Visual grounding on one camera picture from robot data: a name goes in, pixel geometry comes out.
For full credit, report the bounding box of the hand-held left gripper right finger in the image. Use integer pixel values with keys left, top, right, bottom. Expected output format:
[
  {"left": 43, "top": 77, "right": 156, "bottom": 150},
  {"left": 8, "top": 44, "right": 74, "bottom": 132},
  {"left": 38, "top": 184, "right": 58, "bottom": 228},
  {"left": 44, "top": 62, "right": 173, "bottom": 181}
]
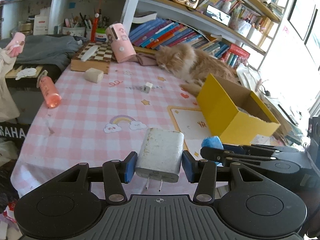
[{"left": 182, "top": 150, "right": 278, "bottom": 204}]

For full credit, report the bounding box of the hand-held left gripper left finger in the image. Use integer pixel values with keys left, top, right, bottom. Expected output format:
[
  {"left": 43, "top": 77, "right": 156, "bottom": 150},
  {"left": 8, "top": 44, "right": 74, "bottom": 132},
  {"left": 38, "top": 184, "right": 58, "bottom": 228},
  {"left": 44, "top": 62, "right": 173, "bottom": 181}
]
[{"left": 52, "top": 151, "right": 138, "bottom": 204}]

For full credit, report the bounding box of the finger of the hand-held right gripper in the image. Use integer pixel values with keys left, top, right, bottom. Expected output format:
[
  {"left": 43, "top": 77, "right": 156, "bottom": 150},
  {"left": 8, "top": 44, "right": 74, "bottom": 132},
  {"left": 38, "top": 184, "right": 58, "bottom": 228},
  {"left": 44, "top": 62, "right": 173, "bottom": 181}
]
[
  {"left": 222, "top": 143, "right": 300, "bottom": 154},
  {"left": 200, "top": 146, "right": 278, "bottom": 168}
]

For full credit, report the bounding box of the blue plush toy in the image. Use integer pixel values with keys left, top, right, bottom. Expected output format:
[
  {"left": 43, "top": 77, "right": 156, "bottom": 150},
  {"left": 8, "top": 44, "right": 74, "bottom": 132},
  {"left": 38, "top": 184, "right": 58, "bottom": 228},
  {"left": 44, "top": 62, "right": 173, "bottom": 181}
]
[{"left": 201, "top": 135, "right": 224, "bottom": 167}]

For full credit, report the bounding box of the white charger plug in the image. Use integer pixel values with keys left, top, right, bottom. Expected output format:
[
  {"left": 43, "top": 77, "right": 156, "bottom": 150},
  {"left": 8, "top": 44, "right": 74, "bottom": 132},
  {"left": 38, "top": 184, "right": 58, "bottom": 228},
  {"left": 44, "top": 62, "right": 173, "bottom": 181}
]
[{"left": 135, "top": 128, "right": 185, "bottom": 193}]

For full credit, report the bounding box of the yellow cardboard box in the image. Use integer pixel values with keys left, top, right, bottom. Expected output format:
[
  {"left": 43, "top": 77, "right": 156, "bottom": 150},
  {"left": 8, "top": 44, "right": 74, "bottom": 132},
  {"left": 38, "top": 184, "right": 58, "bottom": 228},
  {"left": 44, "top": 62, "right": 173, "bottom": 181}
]
[{"left": 196, "top": 73, "right": 281, "bottom": 144}]

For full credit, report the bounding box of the pink checkered desktop tablecloth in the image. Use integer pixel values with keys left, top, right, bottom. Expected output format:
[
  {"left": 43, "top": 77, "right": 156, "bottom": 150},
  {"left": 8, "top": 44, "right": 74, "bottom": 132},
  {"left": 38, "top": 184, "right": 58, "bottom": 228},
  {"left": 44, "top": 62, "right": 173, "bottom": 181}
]
[{"left": 11, "top": 60, "right": 250, "bottom": 198}]

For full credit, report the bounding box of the row of small red green books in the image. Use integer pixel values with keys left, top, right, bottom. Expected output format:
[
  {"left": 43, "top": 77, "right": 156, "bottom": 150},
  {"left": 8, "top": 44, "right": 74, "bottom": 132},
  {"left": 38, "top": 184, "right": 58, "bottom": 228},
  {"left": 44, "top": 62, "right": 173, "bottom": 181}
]
[{"left": 221, "top": 51, "right": 244, "bottom": 68}]

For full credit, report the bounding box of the orange fluffy cat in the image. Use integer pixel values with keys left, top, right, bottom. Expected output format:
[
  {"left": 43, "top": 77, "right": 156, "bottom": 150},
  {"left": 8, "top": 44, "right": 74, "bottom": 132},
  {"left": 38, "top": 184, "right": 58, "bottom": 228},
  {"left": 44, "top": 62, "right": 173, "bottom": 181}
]
[{"left": 155, "top": 43, "right": 240, "bottom": 97}]

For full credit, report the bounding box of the thick red book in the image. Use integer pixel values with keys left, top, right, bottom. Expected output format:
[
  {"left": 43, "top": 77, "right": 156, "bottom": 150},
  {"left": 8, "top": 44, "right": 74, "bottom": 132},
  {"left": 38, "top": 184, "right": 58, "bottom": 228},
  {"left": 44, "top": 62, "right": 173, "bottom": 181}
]
[{"left": 229, "top": 44, "right": 251, "bottom": 58}]

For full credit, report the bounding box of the beige rounded block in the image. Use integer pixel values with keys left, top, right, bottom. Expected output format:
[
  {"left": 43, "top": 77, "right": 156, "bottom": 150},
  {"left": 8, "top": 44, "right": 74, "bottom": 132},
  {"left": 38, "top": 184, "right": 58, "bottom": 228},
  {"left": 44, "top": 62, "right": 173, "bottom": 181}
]
[{"left": 84, "top": 67, "right": 104, "bottom": 83}]

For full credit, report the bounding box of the mauve folded cloth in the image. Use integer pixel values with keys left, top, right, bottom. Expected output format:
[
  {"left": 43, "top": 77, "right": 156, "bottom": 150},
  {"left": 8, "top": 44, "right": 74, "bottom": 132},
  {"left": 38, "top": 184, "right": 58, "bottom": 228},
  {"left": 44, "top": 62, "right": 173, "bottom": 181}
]
[{"left": 136, "top": 52, "right": 159, "bottom": 67}]

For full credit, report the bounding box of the wooden chessboard box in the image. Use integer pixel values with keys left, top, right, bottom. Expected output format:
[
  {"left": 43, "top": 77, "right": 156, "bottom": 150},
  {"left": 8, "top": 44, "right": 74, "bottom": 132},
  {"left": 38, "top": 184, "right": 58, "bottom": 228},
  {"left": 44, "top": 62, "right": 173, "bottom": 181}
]
[{"left": 70, "top": 42, "right": 113, "bottom": 75}]

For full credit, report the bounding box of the pink translucent bottle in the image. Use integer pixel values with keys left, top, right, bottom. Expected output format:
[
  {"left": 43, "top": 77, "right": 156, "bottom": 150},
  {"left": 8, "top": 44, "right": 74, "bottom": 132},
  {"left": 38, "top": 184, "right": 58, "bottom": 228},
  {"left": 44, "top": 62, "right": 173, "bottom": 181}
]
[{"left": 37, "top": 70, "right": 62, "bottom": 109}]

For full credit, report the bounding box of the white plastic strip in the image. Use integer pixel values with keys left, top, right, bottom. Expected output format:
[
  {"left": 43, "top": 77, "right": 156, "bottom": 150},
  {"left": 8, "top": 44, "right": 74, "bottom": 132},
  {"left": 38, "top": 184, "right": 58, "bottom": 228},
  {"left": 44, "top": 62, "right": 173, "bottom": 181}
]
[{"left": 80, "top": 45, "right": 100, "bottom": 62}]

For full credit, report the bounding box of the black electronic keyboard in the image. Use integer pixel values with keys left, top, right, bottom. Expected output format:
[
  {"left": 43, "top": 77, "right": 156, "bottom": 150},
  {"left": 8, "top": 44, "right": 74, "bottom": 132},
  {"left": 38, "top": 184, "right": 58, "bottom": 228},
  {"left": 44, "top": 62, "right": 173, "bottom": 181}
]
[{"left": 0, "top": 121, "right": 27, "bottom": 140}]

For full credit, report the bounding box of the pink cylindrical container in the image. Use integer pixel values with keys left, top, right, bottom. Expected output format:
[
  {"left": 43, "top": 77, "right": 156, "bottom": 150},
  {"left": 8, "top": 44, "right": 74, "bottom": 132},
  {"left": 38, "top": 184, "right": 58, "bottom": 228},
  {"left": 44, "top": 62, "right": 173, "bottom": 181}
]
[{"left": 105, "top": 23, "right": 137, "bottom": 63}]

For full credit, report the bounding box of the row of colourful books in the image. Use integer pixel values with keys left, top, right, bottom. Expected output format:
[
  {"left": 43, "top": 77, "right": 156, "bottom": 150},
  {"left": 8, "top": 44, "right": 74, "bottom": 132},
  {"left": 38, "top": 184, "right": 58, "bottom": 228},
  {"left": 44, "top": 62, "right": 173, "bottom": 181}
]
[{"left": 129, "top": 18, "right": 229, "bottom": 59}]

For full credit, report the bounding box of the grey cloth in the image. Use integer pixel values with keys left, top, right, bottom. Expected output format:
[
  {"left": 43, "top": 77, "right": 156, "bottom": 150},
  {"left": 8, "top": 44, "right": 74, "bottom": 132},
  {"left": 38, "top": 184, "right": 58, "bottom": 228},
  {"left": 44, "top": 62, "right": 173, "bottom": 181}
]
[{"left": 0, "top": 34, "right": 87, "bottom": 65}]

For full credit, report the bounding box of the cream cloth bag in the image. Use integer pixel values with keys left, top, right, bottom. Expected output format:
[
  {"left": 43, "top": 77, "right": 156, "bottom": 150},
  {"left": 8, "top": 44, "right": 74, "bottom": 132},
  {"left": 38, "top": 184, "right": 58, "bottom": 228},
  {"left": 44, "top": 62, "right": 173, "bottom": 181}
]
[{"left": 0, "top": 47, "right": 20, "bottom": 122}]

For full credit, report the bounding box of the white pen holder with pens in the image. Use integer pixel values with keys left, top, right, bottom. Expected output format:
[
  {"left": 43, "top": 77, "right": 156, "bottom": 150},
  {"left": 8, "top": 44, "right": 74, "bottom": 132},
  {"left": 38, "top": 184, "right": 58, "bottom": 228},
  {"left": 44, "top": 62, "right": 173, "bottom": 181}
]
[{"left": 62, "top": 12, "right": 87, "bottom": 37}]

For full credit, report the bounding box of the white wooden bookshelf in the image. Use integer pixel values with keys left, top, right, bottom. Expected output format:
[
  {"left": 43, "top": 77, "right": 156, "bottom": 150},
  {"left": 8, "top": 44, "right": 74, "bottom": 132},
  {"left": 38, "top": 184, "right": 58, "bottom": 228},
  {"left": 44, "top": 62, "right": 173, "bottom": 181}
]
[{"left": 0, "top": 0, "right": 295, "bottom": 63}]

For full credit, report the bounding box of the white paper carton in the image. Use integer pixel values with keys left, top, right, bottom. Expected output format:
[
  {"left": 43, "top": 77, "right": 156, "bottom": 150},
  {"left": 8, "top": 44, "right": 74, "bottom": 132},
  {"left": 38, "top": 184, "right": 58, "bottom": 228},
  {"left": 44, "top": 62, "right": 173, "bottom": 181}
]
[{"left": 34, "top": 15, "right": 49, "bottom": 35}]

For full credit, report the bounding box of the pink plush doll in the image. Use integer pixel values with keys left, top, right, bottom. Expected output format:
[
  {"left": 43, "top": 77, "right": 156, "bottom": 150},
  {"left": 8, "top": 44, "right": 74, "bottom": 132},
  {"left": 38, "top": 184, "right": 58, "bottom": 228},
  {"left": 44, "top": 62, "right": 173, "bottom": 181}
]
[{"left": 6, "top": 32, "right": 26, "bottom": 58}]

